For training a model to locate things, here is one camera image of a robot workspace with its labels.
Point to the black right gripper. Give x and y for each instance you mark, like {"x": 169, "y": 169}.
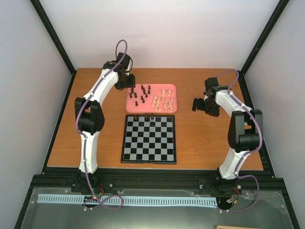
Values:
{"x": 214, "y": 112}

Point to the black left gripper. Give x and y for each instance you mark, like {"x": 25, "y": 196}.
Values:
{"x": 131, "y": 84}

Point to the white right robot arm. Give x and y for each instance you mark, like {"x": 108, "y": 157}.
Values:
{"x": 245, "y": 132}

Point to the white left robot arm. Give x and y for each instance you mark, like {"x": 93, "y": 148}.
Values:
{"x": 89, "y": 117}

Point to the black white chess board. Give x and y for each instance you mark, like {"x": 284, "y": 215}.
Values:
{"x": 149, "y": 141}

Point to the pink plastic tray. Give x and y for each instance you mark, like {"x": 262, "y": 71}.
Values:
{"x": 146, "y": 94}

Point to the black aluminium frame base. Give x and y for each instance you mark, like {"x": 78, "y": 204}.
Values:
{"x": 119, "y": 179}

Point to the light blue cable duct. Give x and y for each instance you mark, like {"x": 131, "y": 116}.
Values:
{"x": 131, "y": 201}

